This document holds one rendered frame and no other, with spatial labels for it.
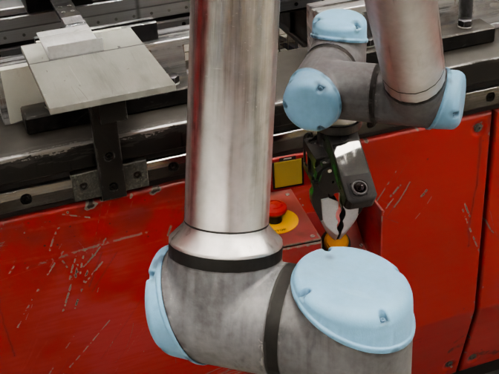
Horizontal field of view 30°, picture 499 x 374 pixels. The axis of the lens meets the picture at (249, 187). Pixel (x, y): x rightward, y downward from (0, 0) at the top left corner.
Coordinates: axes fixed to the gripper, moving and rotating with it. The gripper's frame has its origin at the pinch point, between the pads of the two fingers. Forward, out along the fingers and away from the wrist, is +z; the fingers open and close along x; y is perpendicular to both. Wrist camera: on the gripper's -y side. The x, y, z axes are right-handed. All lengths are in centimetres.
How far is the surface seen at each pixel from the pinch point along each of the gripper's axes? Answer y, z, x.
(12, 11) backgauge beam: 58, -19, 43
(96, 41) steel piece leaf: 25.9, -25.6, 31.0
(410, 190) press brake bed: 23.7, 12.0, -22.6
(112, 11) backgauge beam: 59, -16, 25
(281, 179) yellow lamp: 9.8, -5.3, 6.3
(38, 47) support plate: 32, -23, 40
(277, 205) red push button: 1.3, -6.7, 9.4
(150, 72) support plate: 14.7, -24.7, 24.5
